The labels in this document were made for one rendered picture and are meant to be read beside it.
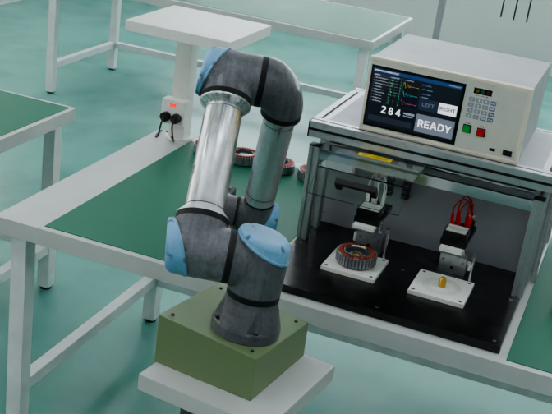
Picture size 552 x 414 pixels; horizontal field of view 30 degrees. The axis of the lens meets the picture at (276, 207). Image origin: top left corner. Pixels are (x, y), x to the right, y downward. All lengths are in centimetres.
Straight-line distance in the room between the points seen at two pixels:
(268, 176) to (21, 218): 81
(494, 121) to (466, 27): 644
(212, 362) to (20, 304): 100
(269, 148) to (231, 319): 45
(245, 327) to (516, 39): 714
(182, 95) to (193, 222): 153
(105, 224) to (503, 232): 112
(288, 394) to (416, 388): 163
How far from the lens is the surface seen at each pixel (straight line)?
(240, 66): 230
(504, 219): 295
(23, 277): 305
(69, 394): 356
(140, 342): 387
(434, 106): 277
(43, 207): 304
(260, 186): 249
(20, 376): 321
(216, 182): 220
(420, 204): 298
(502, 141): 276
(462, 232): 278
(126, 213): 303
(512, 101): 273
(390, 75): 278
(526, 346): 265
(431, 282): 279
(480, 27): 915
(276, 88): 230
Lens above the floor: 194
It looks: 22 degrees down
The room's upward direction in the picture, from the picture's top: 8 degrees clockwise
